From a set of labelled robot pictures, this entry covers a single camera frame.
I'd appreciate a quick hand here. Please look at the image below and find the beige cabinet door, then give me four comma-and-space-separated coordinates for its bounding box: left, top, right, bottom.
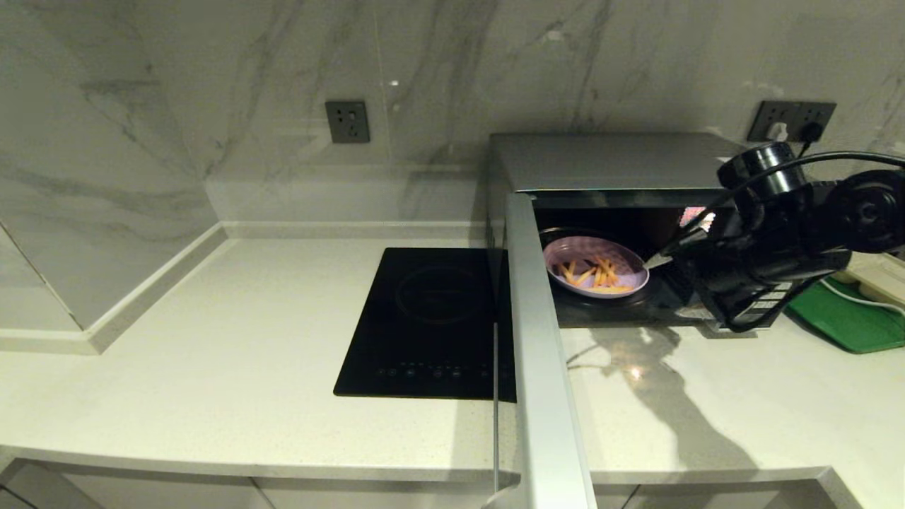
255, 478, 637, 509
622, 481, 860, 509

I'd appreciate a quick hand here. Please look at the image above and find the grey double wall outlet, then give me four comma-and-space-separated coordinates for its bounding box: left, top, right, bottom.
748, 101, 836, 142

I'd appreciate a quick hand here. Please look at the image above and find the beige power strip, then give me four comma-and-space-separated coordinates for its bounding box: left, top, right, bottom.
824, 251, 905, 308

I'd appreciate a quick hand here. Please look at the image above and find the lavender plastic plate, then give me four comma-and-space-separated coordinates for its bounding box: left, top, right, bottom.
543, 237, 650, 299

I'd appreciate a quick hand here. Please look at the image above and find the black induction cooktop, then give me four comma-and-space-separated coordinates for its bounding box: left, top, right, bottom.
334, 247, 517, 404

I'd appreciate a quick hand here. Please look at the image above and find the silver microwave oven body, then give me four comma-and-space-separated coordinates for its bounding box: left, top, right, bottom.
486, 133, 786, 333

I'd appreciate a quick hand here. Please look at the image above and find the green plastic tray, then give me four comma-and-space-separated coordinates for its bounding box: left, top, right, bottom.
786, 279, 905, 354

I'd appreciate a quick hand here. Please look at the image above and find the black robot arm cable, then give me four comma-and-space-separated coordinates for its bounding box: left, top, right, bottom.
665, 151, 905, 333

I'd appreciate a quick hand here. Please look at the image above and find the microwave door with dark glass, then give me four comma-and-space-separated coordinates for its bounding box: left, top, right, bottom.
491, 194, 598, 509

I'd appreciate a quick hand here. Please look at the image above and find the grey single wall outlet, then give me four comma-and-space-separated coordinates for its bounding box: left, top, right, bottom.
325, 101, 371, 144

